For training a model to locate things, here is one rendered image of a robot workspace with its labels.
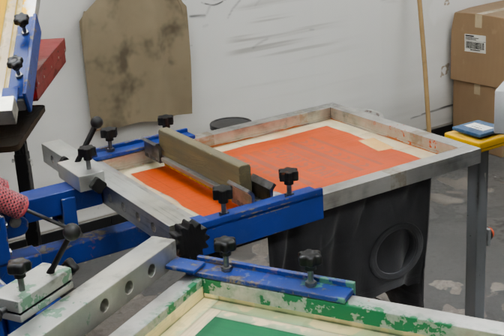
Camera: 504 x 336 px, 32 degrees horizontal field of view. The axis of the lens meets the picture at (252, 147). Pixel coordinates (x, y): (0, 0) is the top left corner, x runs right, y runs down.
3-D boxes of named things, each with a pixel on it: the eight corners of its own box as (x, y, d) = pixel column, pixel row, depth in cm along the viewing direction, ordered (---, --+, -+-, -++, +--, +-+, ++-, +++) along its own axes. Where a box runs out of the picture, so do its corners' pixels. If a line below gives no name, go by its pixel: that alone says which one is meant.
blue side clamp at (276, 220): (310, 211, 194) (309, 181, 192) (324, 218, 190) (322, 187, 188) (190, 248, 179) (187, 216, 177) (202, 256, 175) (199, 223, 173)
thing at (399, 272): (405, 276, 232) (404, 158, 222) (427, 288, 225) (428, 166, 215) (257, 331, 209) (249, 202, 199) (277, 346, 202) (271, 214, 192)
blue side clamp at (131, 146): (187, 152, 239) (186, 127, 237) (196, 157, 235) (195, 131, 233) (83, 178, 224) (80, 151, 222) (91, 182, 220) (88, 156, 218)
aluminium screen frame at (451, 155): (333, 115, 262) (332, 102, 261) (481, 163, 215) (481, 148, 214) (83, 174, 223) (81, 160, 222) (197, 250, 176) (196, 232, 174)
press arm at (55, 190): (92, 196, 196) (89, 175, 195) (103, 204, 191) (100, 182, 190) (16, 216, 188) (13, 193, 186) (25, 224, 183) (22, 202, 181)
